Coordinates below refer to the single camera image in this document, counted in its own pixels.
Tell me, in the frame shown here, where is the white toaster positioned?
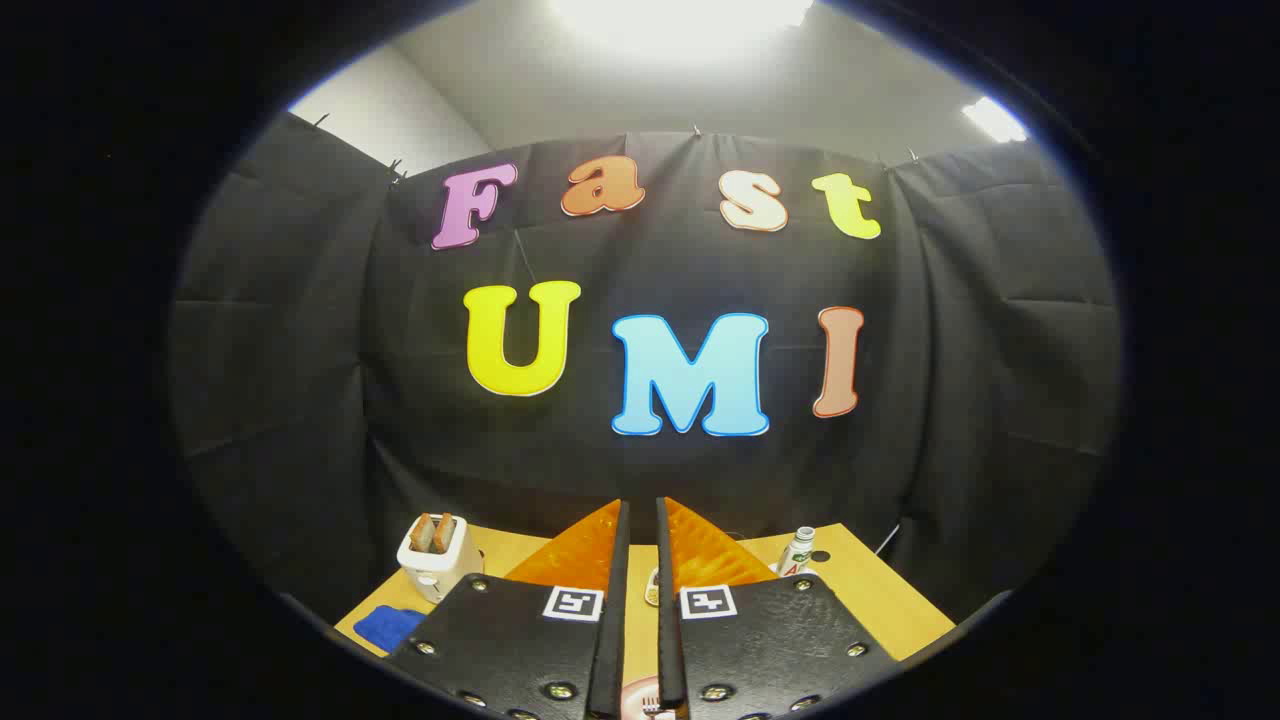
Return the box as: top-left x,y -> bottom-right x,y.
397,513 -> 484,604

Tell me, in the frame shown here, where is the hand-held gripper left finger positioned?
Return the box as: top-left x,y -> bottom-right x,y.
385,498 -> 631,720

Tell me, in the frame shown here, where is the small ceiling light panel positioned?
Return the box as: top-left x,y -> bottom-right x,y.
962,96 -> 1029,143

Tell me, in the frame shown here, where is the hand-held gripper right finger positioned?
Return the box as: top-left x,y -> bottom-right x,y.
655,497 -> 896,720

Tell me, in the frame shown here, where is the white drink bottle green label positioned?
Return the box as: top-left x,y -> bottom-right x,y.
777,527 -> 817,578

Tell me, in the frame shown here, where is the large ceiling light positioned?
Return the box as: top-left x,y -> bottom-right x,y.
548,0 -> 816,63

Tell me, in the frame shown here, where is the blue cloth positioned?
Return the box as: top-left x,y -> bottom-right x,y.
353,605 -> 429,654

